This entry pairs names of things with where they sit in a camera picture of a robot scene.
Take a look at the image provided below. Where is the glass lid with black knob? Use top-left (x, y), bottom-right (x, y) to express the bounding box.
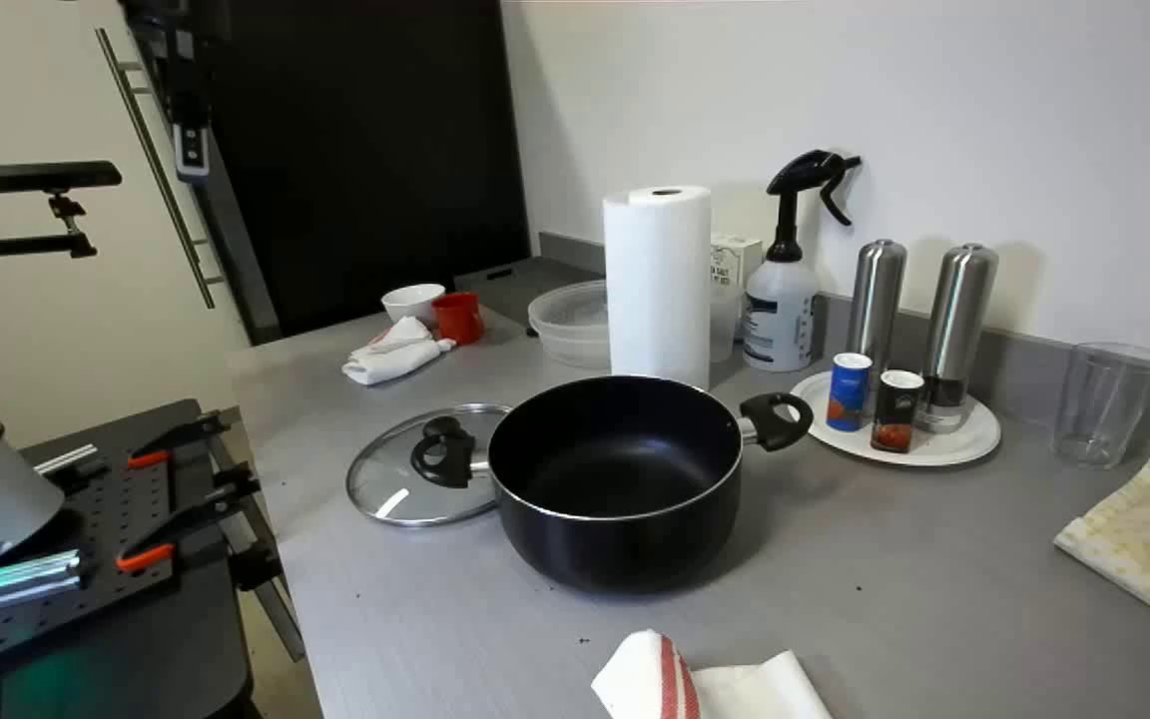
top-left (342, 405), bottom-right (503, 527)

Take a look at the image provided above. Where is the black cooking pot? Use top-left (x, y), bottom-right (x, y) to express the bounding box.
top-left (487, 374), bottom-right (815, 586)

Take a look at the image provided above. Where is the clear drinking glass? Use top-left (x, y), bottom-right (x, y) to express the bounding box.
top-left (1054, 345), bottom-right (1150, 467)

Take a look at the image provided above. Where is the clear plastic container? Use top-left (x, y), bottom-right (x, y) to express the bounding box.
top-left (527, 281), bottom-right (612, 369)

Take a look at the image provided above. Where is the red cup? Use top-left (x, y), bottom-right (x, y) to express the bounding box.
top-left (435, 293), bottom-right (483, 345)

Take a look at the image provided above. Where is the white paper towel roll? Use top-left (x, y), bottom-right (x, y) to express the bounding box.
top-left (602, 185), bottom-right (709, 387)

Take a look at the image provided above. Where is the white cloth near cup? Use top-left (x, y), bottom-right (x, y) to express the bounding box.
top-left (342, 317), bottom-right (451, 387)

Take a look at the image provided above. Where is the white bowl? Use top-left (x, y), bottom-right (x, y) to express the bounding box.
top-left (379, 282), bottom-right (443, 321)

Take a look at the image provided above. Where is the white outlet box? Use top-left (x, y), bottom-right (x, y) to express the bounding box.
top-left (709, 234), bottom-right (763, 363)

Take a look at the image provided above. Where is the spray bottle with black trigger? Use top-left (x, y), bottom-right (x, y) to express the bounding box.
top-left (737, 146), bottom-right (857, 370)

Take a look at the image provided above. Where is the blue spice jar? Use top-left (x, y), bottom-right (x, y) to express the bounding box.
top-left (825, 350), bottom-right (869, 433)

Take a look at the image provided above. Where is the left steel grinder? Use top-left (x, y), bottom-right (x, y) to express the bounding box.
top-left (847, 241), bottom-right (905, 363)

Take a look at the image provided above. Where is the steel grinder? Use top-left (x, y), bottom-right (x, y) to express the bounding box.
top-left (847, 241), bottom-right (905, 363)
top-left (925, 242), bottom-right (998, 409)

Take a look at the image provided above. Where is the red spice jar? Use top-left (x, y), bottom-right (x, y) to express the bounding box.
top-left (869, 369), bottom-right (925, 451)

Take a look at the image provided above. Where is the red striped white towel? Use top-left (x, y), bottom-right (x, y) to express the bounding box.
top-left (590, 630), bottom-right (830, 719)

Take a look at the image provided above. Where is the black refrigerator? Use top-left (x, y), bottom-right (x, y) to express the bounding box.
top-left (121, 0), bottom-right (527, 345)

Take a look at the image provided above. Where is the white round plate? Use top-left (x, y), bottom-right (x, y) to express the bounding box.
top-left (795, 370), bottom-right (1002, 467)

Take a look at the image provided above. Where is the right steel grinder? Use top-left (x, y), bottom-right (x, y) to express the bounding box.
top-left (925, 242), bottom-right (998, 409)

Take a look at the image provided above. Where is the black orange clamp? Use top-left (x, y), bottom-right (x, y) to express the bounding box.
top-left (113, 465), bottom-right (259, 575)
top-left (129, 413), bottom-right (230, 470)

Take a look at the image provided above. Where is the black perforated mounting table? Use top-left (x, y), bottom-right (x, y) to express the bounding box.
top-left (0, 401), bottom-right (264, 719)

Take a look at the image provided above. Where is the black camera on stand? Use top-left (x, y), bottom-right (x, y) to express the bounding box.
top-left (0, 161), bottom-right (122, 258)

